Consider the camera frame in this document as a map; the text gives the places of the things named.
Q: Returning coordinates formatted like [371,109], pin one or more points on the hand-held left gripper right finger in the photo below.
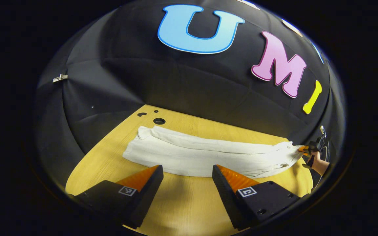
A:
[225,200]

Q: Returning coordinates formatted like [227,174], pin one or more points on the white jeans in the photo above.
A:
[192,157]

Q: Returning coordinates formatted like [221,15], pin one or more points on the silver metal clip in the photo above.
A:
[60,78]

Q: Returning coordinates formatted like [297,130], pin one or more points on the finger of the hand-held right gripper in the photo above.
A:
[304,149]

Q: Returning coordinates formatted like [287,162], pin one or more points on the black backdrop cloth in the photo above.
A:
[176,75]

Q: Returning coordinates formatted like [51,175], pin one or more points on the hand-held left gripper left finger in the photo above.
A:
[146,200]

